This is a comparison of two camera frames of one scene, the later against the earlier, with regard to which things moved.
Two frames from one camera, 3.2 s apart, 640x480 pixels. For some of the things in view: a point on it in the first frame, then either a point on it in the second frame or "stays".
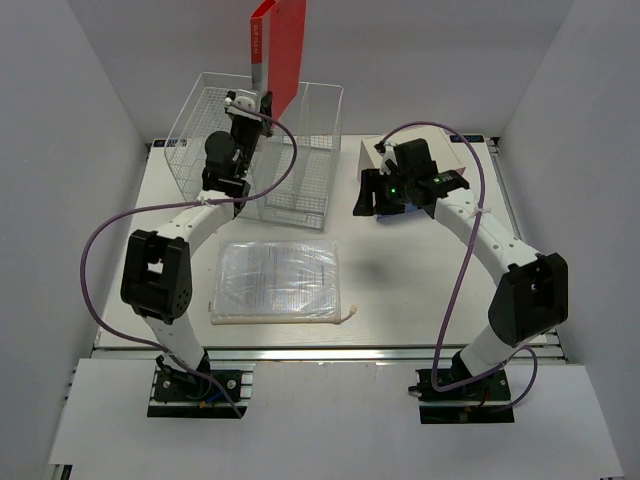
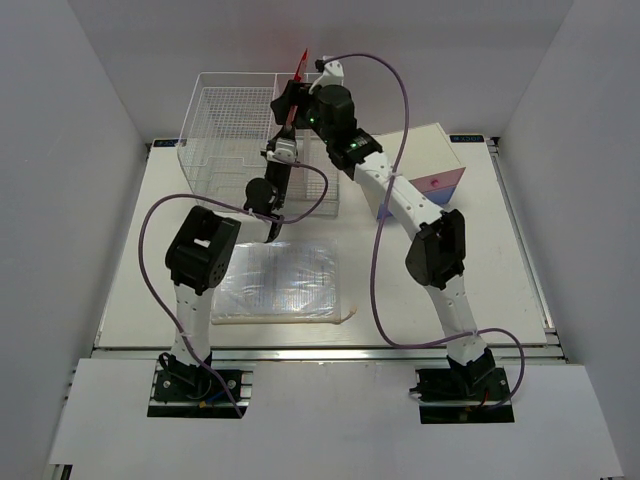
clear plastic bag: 277,282 stays
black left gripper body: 246,139 to 279,180
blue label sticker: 468,138 stays
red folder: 277,49 to 299,75
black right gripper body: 390,188 to 308,114
